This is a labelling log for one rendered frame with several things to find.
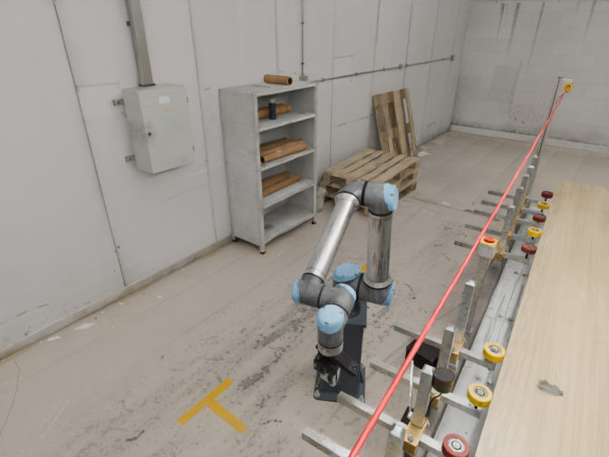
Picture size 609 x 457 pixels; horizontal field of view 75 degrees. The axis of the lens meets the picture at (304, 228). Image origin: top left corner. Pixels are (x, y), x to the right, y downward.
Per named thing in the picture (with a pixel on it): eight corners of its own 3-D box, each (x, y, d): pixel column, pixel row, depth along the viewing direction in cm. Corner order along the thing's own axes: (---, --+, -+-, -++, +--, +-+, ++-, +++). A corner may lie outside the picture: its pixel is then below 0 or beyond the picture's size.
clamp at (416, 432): (399, 448, 131) (401, 438, 129) (413, 418, 141) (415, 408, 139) (416, 457, 128) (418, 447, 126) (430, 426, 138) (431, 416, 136)
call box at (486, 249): (475, 257, 177) (478, 241, 173) (478, 249, 182) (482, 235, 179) (491, 261, 173) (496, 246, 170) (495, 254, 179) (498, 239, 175)
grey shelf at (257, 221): (232, 241, 424) (217, 89, 353) (286, 213, 487) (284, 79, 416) (262, 254, 400) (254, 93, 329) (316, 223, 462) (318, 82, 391)
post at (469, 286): (446, 369, 180) (465, 281, 158) (448, 364, 182) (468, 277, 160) (453, 373, 178) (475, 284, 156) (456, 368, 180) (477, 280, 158)
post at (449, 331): (426, 417, 163) (444, 326, 141) (429, 411, 166) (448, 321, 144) (434, 422, 162) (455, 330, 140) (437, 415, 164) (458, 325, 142)
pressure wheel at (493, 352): (487, 378, 160) (493, 357, 155) (474, 364, 167) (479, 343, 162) (504, 374, 162) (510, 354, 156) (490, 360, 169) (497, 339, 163)
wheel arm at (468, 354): (392, 332, 183) (393, 325, 181) (395, 327, 186) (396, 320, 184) (493, 373, 162) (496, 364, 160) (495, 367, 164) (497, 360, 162)
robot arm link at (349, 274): (336, 284, 235) (338, 258, 227) (364, 290, 229) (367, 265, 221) (328, 298, 222) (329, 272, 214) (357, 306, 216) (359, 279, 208)
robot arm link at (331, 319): (348, 306, 135) (339, 327, 127) (347, 331, 142) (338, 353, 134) (323, 299, 138) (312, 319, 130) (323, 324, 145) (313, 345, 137)
